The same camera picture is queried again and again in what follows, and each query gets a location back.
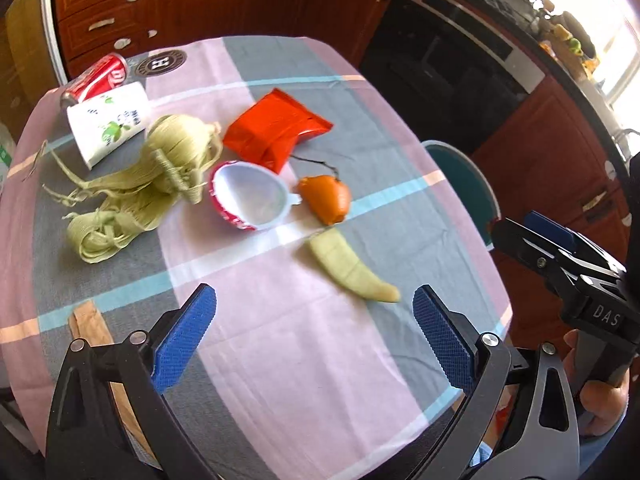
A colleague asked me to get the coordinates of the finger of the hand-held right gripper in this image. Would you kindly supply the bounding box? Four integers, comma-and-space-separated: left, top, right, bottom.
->
522, 211, 627, 282
491, 217, 587, 295

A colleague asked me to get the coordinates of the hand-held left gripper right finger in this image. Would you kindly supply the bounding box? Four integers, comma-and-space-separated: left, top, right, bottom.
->
406, 284, 582, 480

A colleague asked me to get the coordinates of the red soda can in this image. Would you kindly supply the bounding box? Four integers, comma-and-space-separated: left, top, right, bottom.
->
60, 52, 129, 110

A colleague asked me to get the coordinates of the pale green toy banana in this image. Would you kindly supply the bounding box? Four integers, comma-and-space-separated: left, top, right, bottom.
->
306, 230, 401, 304

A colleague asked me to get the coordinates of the black wire dish rack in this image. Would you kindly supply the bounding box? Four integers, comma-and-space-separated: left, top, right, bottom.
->
450, 0, 547, 32

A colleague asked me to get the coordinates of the white green plastic bag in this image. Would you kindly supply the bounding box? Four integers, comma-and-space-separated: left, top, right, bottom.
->
0, 120, 18, 196

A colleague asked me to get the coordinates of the checked pink grey tablecloth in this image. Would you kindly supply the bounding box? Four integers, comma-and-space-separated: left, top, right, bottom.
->
0, 35, 513, 480

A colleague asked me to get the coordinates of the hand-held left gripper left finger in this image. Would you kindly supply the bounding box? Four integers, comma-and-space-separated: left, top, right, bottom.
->
47, 283, 221, 480

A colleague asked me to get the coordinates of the white paper cup leaf print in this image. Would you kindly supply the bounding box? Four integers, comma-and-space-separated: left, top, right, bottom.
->
66, 81, 151, 170

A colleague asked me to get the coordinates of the orange toy fruit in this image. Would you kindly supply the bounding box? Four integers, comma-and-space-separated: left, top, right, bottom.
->
290, 155, 352, 226

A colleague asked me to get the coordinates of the teal plastic bucket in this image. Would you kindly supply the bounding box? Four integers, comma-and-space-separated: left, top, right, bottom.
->
422, 140, 502, 247

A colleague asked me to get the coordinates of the pale green raffia bundle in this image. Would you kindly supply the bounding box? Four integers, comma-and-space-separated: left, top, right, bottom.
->
20, 114, 225, 264

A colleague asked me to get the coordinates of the person's right hand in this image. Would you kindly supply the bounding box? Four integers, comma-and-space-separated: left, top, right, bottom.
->
564, 330, 631, 437

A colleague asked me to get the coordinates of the red snack bag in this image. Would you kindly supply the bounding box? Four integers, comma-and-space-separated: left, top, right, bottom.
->
222, 88, 334, 174

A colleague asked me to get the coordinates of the black built-in oven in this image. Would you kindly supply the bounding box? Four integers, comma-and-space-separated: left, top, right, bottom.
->
359, 0, 546, 157

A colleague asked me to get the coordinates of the white plastic cup red label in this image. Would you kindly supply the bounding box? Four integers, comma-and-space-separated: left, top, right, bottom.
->
209, 160, 304, 232

